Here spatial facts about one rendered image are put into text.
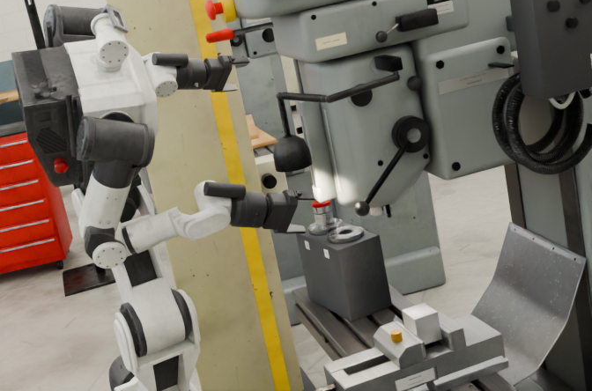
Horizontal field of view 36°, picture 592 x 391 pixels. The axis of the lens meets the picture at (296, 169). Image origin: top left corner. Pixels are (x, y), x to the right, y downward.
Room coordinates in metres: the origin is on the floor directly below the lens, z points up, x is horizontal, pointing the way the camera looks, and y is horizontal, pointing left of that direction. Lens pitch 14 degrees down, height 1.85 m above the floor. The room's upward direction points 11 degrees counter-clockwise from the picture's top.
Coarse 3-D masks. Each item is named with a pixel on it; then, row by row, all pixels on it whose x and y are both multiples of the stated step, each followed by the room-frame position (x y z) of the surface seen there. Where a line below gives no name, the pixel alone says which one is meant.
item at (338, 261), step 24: (312, 240) 2.12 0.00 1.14; (336, 240) 2.05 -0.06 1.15; (360, 240) 2.04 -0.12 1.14; (312, 264) 2.15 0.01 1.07; (336, 264) 2.03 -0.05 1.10; (360, 264) 2.03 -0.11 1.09; (384, 264) 2.06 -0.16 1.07; (312, 288) 2.17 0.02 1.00; (336, 288) 2.05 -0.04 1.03; (360, 288) 2.02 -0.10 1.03; (384, 288) 2.05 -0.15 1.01; (336, 312) 2.07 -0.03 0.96; (360, 312) 2.02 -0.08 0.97
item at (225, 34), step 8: (264, 24) 1.86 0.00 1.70; (272, 24) 1.86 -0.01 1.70; (216, 32) 1.84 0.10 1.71; (224, 32) 1.84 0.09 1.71; (232, 32) 1.84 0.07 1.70; (240, 32) 1.85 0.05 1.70; (248, 32) 1.85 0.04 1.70; (208, 40) 1.83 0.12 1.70; (216, 40) 1.83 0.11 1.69; (224, 40) 1.84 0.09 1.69
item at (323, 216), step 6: (330, 204) 2.17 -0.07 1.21; (318, 210) 2.16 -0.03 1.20; (324, 210) 2.15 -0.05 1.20; (330, 210) 2.16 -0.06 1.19; (318, 216) 2.16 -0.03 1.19; (324, 216) 2.15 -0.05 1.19; (330, 216) 2.16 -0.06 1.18; (318, 222) 2.16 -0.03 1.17; (324, 222) 2.15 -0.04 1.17; (330, 222) 2.16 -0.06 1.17
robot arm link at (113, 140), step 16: (96, 128) 1.88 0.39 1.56; (112, 128) 1.89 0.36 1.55; (128, 128) 1.91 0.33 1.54; (96, 144) 1.87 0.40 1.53; (112, 144) 1.88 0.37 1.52; (128, 144) 1.89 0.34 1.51; (144, 144) 1.90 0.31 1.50; (96, 160) 1.90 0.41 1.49; (112, 160) 1.90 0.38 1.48; (128, 160) 1.90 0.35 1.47; (96, 176) 1.93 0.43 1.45; (112, 176) 1.91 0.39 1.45; (128, 176) 1.92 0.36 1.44
